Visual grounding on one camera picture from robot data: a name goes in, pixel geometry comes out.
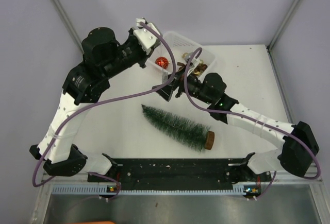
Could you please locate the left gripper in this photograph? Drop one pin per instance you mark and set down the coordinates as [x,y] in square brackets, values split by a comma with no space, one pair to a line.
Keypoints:
[144,57]

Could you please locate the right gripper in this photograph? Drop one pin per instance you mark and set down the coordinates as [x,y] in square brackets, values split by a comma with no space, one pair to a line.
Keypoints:
[179,76]

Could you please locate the brown and gold ornament garland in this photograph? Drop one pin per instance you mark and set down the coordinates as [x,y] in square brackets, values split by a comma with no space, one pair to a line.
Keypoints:
[195,70]

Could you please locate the white plastic basket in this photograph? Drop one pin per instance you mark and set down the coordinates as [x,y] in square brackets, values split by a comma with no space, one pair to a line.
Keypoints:
[179,45]

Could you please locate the small green christmas tree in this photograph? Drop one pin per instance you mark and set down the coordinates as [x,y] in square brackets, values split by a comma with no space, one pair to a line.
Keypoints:
[194,135]

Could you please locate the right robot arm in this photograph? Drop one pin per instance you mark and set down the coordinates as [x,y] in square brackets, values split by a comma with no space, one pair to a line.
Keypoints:
[295,144]

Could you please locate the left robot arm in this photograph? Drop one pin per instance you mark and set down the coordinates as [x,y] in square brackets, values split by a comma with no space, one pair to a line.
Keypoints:
[103,58]

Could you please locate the red glitter bauble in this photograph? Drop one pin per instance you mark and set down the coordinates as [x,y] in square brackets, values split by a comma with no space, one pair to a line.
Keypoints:
[162,62]

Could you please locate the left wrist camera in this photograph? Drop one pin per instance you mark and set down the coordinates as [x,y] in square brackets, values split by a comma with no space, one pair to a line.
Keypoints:
[146,39]

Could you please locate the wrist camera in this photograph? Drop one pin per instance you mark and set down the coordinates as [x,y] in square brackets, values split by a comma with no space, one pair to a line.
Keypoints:
[146,39]
[192,61]

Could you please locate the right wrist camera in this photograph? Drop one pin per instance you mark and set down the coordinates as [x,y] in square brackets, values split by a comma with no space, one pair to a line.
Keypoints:
[192,61]

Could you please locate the left aluminium corner post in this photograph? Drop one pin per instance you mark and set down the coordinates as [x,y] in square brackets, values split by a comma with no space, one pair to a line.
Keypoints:
[67,23]

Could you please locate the aluminium corner post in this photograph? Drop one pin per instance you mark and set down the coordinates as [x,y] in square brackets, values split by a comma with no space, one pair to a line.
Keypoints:
[284,24]
[67,23]

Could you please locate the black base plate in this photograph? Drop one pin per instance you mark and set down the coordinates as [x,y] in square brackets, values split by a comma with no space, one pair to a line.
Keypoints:
[183,174]

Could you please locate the white cable duct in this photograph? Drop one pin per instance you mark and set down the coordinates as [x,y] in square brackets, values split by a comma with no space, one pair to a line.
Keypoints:
[109,190]

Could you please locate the aluminium frame rail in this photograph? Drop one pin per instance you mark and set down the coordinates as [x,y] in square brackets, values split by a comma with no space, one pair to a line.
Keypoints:
[280,176]

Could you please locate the right aluminium corner post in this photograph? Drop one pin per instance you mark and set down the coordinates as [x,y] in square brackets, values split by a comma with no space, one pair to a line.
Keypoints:
[284,24]

